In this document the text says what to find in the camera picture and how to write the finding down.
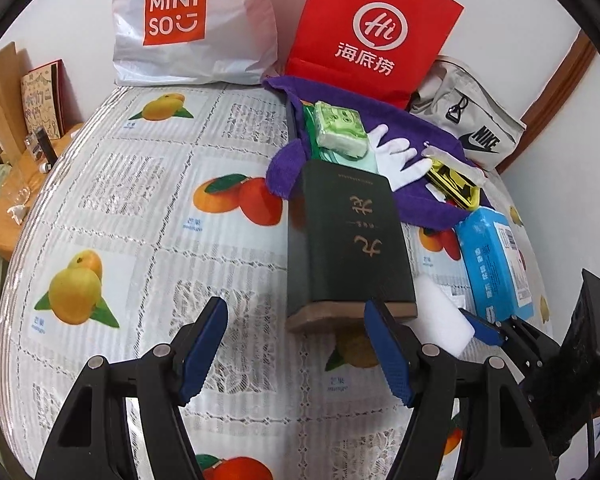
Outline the fruit-print tablecloth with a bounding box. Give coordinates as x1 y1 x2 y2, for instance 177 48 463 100
0 82 556 480

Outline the beige waist bag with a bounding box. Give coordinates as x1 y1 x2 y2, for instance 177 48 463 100
407 57 528 173

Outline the white glove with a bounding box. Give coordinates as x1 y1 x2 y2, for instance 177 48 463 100
367 124 438 192

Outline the blue tissue pack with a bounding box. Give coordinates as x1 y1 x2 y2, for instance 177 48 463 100
454 208 536 322

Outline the wooden chair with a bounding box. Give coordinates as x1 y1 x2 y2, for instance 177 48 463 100
0 41 27 158

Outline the small black device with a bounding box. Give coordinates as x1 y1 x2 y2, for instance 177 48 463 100
25 127 56 175

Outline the red paper bag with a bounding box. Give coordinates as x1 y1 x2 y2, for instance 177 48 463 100
284 0 465 111

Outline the white plastic shopping bag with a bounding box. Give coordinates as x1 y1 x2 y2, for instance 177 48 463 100
111 0 281 87

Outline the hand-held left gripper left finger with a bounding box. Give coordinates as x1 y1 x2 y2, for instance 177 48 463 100
35 296 229 480

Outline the brown patterned booklet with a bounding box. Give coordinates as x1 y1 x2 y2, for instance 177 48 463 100
20 60 68 140

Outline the dark green book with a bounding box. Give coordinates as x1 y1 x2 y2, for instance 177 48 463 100
286 160 418 333

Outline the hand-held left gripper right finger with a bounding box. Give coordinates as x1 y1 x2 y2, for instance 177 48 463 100
362 299 563 480

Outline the brown wooden frame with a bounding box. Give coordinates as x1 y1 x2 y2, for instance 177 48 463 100
495 30 597 175

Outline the yellow pouch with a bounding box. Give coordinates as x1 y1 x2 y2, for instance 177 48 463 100
425 157 481 211

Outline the green pocket tissue pack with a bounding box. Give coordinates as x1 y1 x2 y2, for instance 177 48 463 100
301 101 378 166

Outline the purple towel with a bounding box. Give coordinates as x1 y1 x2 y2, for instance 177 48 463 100
262 75 493 228

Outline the clear plastic scrap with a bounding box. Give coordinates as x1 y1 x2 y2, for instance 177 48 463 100
4 186 32 224

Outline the wooden side table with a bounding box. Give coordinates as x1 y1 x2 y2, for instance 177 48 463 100
0 121 86 261

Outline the clear plastic bag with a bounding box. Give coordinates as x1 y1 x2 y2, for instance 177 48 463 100
422 142 488 183

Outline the white sponge block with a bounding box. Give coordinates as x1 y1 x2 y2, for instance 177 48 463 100
414 274 476 358

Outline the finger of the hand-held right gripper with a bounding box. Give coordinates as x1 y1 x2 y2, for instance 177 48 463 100
459 309 563 385

